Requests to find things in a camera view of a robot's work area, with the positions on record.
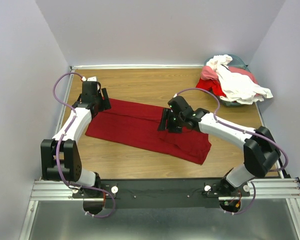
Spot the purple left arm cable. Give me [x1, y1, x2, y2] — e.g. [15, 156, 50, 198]
[52, 73, 116, 219]

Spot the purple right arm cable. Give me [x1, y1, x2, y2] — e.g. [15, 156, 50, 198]
[173, 87, 289, 216]

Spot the dark red t shirt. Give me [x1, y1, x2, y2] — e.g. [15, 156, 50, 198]
[85, 98, 212, 165]

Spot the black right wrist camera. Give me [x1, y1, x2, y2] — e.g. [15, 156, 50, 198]
[167, 95, 189, 114]

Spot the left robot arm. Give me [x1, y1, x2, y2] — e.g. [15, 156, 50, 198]
[40, 88, 111, 198]

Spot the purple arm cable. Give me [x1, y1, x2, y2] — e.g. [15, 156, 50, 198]
[173, 87, 289, 216]
[52, 73, 116, 219]

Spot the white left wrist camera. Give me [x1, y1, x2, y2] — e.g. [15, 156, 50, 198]
[81, 76, 98, 82]

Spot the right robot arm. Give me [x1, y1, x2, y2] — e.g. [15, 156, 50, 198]
[158, 108, 281, 196]

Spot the white t shirt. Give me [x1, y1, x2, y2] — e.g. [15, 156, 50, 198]
[205, 54, 273, 105]

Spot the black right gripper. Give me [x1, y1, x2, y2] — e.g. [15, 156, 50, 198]
[156, 107, 184, 134]

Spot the aluminium frame extrusion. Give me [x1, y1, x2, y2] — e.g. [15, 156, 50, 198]
[30, 178, 300, 201]

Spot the pink t shirt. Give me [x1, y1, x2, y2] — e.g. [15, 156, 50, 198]
[200, 66, 258, 84]

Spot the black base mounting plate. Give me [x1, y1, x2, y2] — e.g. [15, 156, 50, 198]
[72, 177, 250, 215]

